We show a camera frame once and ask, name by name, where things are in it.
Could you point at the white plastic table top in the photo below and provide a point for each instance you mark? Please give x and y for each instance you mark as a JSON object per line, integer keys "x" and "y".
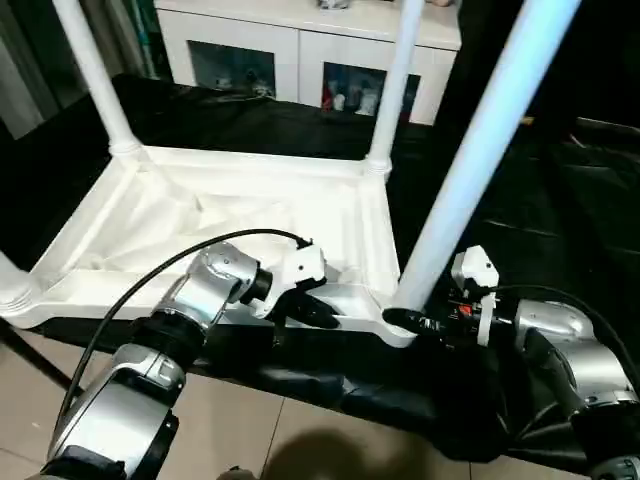
{"x": 200, "y": 215}

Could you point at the white plastic table leg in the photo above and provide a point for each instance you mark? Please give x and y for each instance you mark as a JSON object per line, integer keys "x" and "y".
{"x": 480, "y": 150}
{"x": 95, "y": 70}
{"x": 12, "y": 285}
{"x": 395, "y": 80}

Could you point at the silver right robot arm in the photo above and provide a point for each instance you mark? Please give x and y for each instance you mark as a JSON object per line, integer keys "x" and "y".
{"x": 580, "y": 370}

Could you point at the black work mat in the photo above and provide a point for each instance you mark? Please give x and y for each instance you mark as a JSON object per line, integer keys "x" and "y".
{"x": 560, "y": 220}

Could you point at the small tan tag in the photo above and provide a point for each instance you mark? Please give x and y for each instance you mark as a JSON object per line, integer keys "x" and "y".
{"x": 527, "y": 121}

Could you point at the black work table leg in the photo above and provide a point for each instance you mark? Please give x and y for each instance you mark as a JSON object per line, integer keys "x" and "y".
{"x": 35, "y": 355}

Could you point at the white glass-door cabinet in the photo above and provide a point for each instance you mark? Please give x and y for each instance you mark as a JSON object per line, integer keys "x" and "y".
{"x": 310, "y": 50}

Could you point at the teal curtain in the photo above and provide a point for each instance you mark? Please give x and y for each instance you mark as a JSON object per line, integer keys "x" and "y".
{"x": 150, "y": 35}

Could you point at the grey curtain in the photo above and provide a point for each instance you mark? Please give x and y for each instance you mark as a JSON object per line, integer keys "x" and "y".
{"x": 110, "y": 35}

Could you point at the clear glass ornament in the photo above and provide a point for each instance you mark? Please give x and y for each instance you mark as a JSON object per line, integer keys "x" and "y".
{"x": 335, "y": 3}

